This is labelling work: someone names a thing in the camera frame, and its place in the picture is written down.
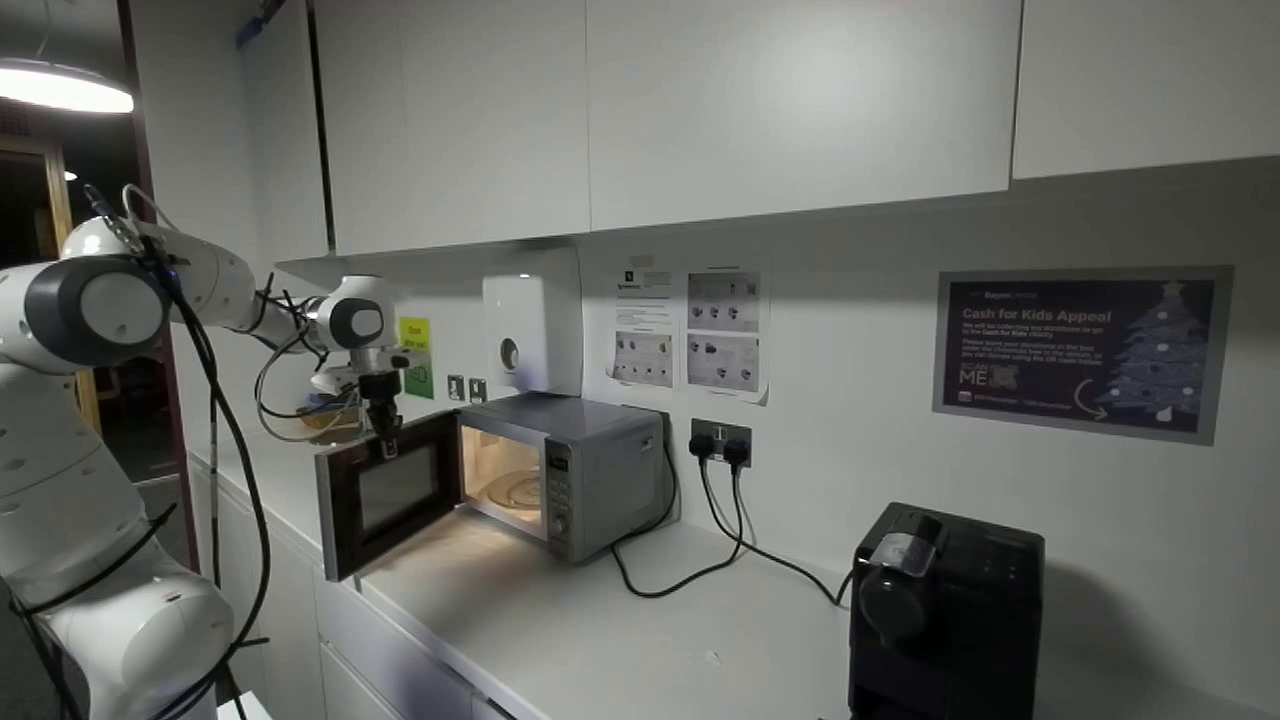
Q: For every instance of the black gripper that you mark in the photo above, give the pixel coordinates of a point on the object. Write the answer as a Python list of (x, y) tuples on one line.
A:
[(380, 392)]

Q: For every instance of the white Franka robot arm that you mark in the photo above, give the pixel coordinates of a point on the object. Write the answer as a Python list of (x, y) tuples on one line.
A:
[(64, 507)]

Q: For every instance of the silver microwave oven body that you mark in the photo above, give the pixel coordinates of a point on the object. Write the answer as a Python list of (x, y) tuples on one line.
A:
[(602, 465)]

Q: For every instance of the green clean after use poster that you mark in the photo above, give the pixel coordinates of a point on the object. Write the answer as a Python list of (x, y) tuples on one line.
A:
[(419, 352)]

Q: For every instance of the white paper towel dispenser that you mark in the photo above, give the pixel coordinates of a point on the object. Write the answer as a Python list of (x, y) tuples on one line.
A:
[(514, 334)]

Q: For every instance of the white base cabinets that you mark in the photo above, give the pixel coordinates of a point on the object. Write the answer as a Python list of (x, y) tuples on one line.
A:
[(285, 625)]

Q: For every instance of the white instruction sheet with header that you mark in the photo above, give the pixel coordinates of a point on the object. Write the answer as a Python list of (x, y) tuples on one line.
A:
[(646, 347)]

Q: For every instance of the white instruction sheet two pictures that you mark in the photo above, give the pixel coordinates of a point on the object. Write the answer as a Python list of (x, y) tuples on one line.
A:
[(727, 334)]

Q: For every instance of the round ceiling lamp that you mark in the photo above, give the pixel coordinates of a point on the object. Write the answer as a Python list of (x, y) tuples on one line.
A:
[(61, 89)]

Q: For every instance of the black coffee machine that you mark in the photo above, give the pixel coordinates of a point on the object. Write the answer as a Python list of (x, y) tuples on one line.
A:
[(946, 612)]

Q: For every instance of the dark framed Christmas poster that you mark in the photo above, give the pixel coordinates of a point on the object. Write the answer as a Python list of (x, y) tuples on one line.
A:
[(1080, 352)]

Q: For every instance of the double wall power socket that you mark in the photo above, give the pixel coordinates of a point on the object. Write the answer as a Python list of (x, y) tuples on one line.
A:
[(456, 388)]

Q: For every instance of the steel wall switch plate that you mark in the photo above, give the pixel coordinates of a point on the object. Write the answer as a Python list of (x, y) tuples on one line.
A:
[(479, 388)]

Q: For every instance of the white wall cabinet door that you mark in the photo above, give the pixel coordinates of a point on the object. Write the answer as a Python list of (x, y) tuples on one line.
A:
[(507, 123), (1147, 66), (801, 94), (364, 123)]

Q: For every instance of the steel double wall socket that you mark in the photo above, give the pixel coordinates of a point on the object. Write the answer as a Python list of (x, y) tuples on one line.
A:
[(723, 432)]

